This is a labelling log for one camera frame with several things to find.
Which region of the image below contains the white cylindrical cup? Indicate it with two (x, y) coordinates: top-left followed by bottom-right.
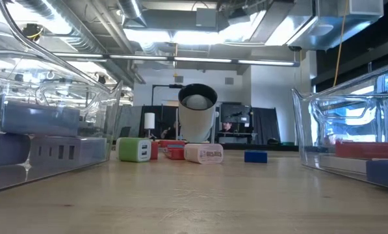
(177, 83), (219, 144)

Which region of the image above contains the pink USB wall charger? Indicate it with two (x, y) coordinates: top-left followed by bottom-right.
(183, 143), (224, 165)

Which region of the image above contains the red printed card box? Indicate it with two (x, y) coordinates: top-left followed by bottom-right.
(163, 148), (185, 161)
(335, 140), (388, 161)

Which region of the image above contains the large green USB charger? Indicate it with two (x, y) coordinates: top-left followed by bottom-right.
(116, 136), (152, 163)

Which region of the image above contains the blue rectangular box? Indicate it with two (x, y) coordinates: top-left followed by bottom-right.
(365, 158), (388, 190)
(244, 149), (268, 164)

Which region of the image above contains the lavender multiport USB charger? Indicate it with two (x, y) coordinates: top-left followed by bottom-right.
(29, 135), (107, 167)

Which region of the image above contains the lavender wall charger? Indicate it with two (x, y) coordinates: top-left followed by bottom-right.
(1, 101), (81, 138)

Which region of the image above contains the white printed card box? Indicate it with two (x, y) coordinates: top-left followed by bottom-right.
(317, 153), (369, 174)

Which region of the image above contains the small purple wall charger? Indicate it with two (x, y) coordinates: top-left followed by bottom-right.
(0, 131), (32, 167)

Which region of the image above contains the black partition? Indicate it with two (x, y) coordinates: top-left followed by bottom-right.
(140, 104), (181, 139)

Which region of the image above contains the black pole stand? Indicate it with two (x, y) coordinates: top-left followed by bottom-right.
(151, 83), (185, 107)

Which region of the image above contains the black monitor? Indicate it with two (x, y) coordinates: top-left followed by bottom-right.
(220, 102), (252, 124)

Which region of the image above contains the white table lamp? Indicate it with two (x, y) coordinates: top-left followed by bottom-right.
(143, 112), (156, 138)

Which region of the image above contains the gray desk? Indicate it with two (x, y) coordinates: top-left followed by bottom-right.
(218, 131), (256, 146)

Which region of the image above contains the ceiling light tube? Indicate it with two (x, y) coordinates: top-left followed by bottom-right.
(52, 51), (109, 59)
(109, 54), (168, 61)
(174, 57), (233, 64)
(237, 59), (295, 67)

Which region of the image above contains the gray curtain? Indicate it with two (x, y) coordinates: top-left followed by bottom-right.
(115, 104), (142, 139)

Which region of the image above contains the dark curtain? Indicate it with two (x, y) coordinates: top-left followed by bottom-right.
(250, 107), (281, 146)

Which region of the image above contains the bright ceiling light panel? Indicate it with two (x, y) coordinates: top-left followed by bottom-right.
(123, 22), (266, 46)

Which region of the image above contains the gray ceiling box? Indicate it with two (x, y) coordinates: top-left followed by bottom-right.
(195, 7), (218, 29)

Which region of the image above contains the clear plastic bin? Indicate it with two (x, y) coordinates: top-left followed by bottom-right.
(291, 58), (388, 192)
(0, 0), (123, 196)

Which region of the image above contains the black table frame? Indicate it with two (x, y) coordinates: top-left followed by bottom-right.
(221, 142), (300, 152)

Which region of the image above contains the round silver duct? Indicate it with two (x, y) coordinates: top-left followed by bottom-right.
(118, 0), (148, 27)

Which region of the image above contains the yellow hanging cable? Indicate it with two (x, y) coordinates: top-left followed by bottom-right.
(333, 0), (349, 86)

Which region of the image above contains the black device yellow cable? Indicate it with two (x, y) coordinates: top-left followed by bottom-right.
(21, 23), (45, 42)

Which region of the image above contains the large silver duct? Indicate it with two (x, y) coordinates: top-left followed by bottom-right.
(265, 0), (385, 51)

